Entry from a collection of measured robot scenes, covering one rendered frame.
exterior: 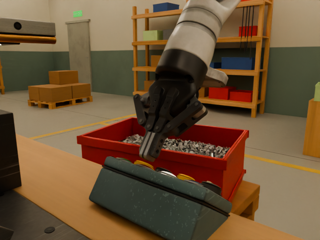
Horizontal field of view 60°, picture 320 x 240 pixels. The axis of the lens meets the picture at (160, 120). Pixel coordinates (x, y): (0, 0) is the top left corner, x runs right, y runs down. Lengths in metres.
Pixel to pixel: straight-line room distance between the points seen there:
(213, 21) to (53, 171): 0.35
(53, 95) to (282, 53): 4.59
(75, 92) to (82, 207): 6.32
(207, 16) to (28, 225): 0.36
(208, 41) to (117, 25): 7.66
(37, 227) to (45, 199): 0.06
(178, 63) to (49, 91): 5.89
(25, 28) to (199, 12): 0.25
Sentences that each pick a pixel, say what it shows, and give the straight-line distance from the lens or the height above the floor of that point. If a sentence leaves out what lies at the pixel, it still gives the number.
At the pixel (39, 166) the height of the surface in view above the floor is 0.90.
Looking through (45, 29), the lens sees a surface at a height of 1.12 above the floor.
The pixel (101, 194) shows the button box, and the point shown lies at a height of 0.92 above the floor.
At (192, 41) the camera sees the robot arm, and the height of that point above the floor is 1.10.
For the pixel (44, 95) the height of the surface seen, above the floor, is 0.27.
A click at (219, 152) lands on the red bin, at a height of 0.88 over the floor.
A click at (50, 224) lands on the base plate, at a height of 0.90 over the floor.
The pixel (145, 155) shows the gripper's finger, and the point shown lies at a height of 0.95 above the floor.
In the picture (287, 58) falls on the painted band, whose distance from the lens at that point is 5.67.
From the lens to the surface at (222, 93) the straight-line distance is 5.53.
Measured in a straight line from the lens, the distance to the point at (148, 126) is 0.40.
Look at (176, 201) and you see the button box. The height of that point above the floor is 0.94.
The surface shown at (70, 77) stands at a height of 0.60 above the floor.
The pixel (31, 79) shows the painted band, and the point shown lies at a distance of 10.34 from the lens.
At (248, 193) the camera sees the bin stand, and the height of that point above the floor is 0.80.
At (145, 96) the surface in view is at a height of 1.02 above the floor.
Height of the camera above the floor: 1.08
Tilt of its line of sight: 13 degrees down
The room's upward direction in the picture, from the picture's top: straight up
